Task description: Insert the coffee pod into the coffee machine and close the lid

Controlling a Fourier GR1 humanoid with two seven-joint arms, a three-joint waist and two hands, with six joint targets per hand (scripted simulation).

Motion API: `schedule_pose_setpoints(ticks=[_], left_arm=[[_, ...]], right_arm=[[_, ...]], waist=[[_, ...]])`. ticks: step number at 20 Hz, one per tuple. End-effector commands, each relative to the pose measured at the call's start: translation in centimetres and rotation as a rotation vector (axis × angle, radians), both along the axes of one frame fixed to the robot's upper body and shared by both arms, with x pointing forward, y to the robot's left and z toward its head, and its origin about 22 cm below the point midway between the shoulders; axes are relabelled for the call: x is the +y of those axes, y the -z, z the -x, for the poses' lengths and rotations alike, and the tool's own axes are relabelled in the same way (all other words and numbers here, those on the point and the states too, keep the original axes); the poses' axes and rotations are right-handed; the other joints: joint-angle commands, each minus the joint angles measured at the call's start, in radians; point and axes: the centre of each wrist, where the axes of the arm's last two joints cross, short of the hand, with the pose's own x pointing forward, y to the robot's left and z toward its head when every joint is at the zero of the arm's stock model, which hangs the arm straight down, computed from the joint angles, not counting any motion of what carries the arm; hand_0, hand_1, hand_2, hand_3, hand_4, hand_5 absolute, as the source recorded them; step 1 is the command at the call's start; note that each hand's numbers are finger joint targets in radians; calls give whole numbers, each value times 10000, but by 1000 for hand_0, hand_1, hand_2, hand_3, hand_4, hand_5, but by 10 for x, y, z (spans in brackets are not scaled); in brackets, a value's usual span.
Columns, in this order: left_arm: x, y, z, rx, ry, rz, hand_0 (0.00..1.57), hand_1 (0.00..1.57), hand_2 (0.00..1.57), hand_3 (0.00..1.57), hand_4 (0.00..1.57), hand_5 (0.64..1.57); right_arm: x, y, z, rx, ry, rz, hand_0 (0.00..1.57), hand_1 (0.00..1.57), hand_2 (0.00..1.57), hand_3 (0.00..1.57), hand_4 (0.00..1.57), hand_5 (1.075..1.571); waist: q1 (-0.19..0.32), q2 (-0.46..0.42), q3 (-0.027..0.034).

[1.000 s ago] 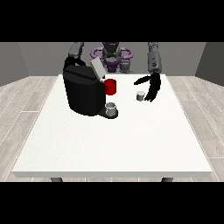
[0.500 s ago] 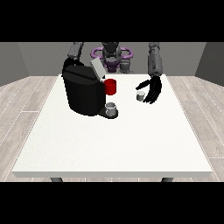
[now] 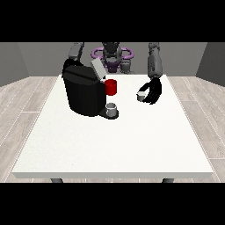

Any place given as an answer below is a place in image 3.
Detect pale grey machine lid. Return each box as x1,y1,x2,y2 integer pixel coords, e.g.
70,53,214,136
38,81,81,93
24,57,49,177
90,57,107,81

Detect small grey cup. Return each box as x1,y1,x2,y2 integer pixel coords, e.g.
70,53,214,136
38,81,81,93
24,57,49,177
105,102,118,117

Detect small grey coffee pod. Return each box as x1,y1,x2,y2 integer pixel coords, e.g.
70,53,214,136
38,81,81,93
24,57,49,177
136,91,147,103

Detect grey robot trunk purple rings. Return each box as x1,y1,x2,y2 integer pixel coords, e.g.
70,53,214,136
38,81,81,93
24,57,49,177
91,42,136,76

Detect black coffee machine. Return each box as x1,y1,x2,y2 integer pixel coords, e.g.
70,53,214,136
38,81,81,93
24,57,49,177
62,64,120,120

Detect red pod holder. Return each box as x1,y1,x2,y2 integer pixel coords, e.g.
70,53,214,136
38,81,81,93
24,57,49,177
104,78,118,97

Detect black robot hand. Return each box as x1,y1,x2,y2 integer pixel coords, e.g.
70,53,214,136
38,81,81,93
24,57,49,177
138,76,163,105
62,57,82,74

